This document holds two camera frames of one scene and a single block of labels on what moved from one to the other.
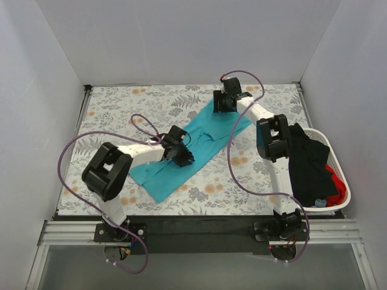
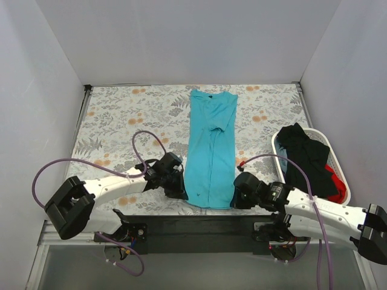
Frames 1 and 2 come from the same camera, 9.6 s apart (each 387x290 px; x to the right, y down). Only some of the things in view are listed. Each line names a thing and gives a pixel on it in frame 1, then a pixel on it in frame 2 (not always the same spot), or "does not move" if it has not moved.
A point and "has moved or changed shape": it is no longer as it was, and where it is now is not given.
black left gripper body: x=184 y=157 → x=176 y=187
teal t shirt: x=209 y=132 has moved or changed shape
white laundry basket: x=334 y=163 does not move
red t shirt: x=339 y=186 does not move
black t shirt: x=309 y=179 does not move
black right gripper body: x=220 y=103 → x=237 y=201
